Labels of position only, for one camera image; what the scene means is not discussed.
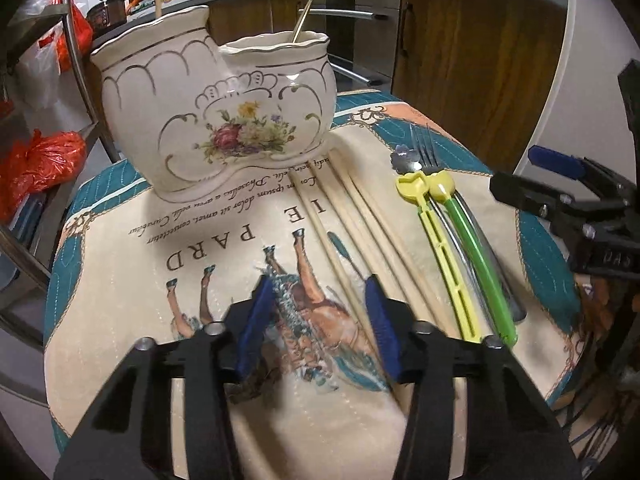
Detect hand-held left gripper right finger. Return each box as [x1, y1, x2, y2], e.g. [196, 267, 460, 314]
[362, 274, 583, 480]

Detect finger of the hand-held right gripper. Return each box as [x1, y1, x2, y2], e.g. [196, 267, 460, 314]
[489, 171, 607, 242]
[526, 144, 640, 207]

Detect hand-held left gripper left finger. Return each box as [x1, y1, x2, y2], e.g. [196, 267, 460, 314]
[52, 275, 278, 480]

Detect green plastic training chopsticks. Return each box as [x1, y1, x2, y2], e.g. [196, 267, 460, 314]
[429, 170, 519, 349]

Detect yellow plastic training chopsticks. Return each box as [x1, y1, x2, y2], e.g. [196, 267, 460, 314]
[395, 171, 482, 344]

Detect silver metal fork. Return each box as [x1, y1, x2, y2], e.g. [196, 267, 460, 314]
[409, 122, 529, 322]

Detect flower-shaped metal spoon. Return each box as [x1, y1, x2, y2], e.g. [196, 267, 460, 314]
[389, 143, 488, 332]

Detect white floral ceramic utensil holder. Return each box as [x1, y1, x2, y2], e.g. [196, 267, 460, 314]
[90, 5, 337, 204]

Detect teal quilted table cover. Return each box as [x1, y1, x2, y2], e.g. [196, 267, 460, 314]
[44, 89, 585, 480]

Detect horse print beige placemat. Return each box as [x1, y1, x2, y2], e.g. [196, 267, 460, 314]
[44, 146, 418, 480]

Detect tall wooden cabinet door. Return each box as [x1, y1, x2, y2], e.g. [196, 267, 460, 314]
[390, 0, 569, 173]

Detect built-in steel oven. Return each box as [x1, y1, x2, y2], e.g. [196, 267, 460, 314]
[299, 0, 404, 92]

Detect orange plastic bag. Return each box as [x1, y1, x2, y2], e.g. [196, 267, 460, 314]
[0, 129, 89, 222]

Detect wooden base cabinets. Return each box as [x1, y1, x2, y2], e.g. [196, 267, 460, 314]
[207, 0, 308, 46]

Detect metal shelf rack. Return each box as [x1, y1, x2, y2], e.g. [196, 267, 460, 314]
[0, 0, 122, 407]

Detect red and white plastic bag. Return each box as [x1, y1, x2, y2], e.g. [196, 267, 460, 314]
[22, 0, 96, 77]

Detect brown cooking pot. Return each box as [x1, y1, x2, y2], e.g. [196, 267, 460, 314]
[86, 0, 130, 32]

